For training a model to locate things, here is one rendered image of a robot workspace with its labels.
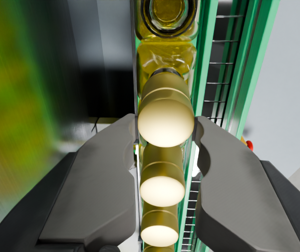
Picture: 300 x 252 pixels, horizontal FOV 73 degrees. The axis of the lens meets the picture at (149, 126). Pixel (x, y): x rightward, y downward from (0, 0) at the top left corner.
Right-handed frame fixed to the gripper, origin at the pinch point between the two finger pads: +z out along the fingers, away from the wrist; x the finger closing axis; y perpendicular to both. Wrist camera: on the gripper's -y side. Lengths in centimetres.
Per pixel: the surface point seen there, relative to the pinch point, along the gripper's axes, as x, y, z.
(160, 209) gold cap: 0.0, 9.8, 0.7
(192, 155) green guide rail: 5.9, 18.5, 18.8
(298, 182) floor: 117, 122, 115
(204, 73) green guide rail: 6.0, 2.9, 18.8
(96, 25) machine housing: -14.9, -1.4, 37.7
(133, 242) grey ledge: -8, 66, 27
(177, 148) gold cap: 1.2, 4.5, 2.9
